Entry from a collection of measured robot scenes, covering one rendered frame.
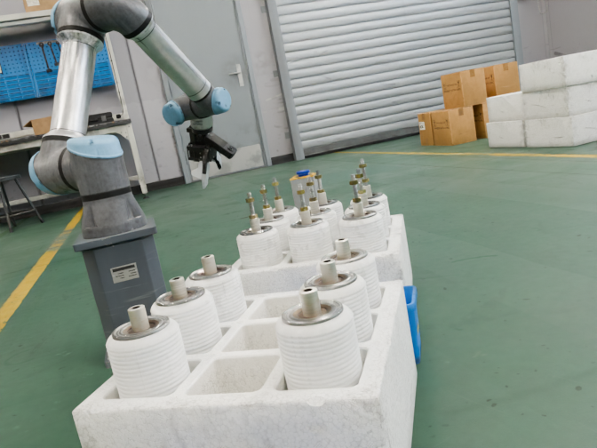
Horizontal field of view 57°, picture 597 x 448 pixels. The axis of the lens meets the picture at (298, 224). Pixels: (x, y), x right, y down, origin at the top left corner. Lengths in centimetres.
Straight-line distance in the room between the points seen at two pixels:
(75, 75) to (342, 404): 115
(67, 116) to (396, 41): 581
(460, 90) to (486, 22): 274
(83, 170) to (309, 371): 86
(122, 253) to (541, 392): 91
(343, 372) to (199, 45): 586
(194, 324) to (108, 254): 55
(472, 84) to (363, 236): 399
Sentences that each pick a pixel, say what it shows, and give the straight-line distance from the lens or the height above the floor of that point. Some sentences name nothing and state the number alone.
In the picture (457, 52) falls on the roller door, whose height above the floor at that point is 89.
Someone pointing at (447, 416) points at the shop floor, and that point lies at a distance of 93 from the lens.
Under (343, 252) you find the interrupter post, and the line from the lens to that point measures 88.
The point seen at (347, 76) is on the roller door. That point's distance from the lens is 671.
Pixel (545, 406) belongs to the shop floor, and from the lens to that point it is 94.
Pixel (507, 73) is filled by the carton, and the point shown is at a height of 51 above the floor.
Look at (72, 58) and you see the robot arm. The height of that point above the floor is 73.
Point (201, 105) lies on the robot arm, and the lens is 170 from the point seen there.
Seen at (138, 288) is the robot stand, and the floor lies 17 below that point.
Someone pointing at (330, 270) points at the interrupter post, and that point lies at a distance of 77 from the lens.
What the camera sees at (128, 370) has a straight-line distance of 75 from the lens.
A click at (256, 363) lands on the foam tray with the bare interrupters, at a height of 17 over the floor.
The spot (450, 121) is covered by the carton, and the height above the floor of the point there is 21.
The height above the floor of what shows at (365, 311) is 21.
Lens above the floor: 48
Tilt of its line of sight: 11 degrees down
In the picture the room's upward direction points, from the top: 11 degrees counter-clockwise
